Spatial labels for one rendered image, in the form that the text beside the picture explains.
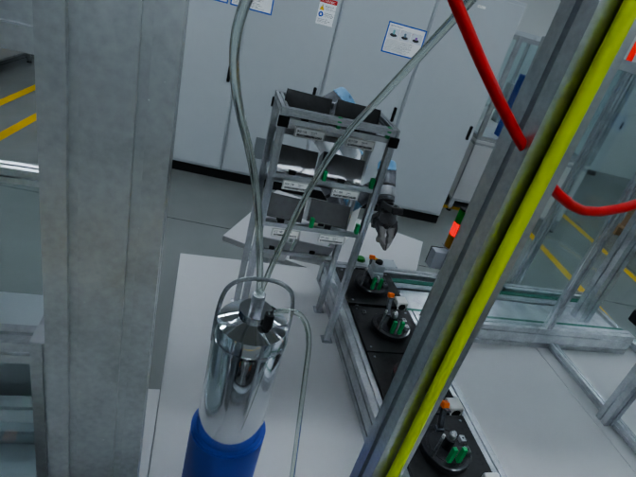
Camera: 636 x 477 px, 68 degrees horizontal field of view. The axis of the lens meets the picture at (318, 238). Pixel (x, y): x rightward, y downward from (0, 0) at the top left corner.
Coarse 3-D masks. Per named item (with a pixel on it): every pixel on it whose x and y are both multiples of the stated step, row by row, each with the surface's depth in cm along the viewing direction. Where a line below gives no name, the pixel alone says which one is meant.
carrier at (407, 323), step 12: (360, 312) 172; (372, 312) 174; (384, 312) 159; (396, 312) 164; (408, 312) 180; (360, 324) 166; (372, 324) 165; (384, 324) 166; (396, 324) 160; (408, 324) 173; (360, 336) 162; (372, 336) 162; (384, 336) 161; (396, 336) 162; (408, 336) 167; (372, 348) 156; (384, 348) 158; (396, 348) 159
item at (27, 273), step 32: (0, 192) 86; (32, 192) 87; (0, 224) 89; (32, 224) 90; (0, 256) 93; (32, 256) 94; (0, 288) 96; (32, 288) 97; (0, 384) 55; (0, 416) 58; (32, 416) 58; (0, 448) 60; (32, 448) 61
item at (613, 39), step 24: (624, 0) 35; (624, 24) 35; (600, 48) 36; (600, 72) 36; (576, 96) 38; (576, 120) 38; (552, 144) 40; (552, 168) 40; (528, 192) 42; (528, 216) 42; (504, 240) 44; (504, 264) 45; (480, 288) 47; (480, 312) 48; (456, 336) 50; (456, 360) 51; (432, 384) 53; (432, 408) 54; (408, 432) 57; (408, 456) 59
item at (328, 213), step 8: (312, 200) 150; (312, 208) 150; (320, 208) 150; (328, 208) 151; (336, 208) 151; (344, 208) 151; (304, 216) 164; (312, 216) 150; (320, 216) 151; (328, 216) 151; (336, 216) 151; (344, 216) 151; (328, 224) 151; (336, 224) 151; (344, 224) 152
